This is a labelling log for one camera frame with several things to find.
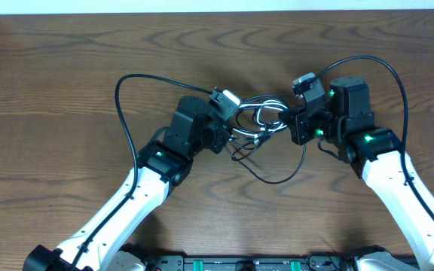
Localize white usb cable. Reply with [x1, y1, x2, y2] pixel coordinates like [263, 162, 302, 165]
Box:
[230, 99, 292, 144]

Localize black usb cable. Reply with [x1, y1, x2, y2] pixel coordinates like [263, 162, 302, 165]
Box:
[224, 93, 308, 185]

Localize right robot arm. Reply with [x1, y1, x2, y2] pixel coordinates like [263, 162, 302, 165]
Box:
[279, 73, 434, 270]

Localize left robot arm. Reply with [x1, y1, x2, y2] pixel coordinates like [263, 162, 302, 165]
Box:
[23, 93, 241, 270]

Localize black left camera cable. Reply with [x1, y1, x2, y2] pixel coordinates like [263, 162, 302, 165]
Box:
[66, 73, 214, 271]

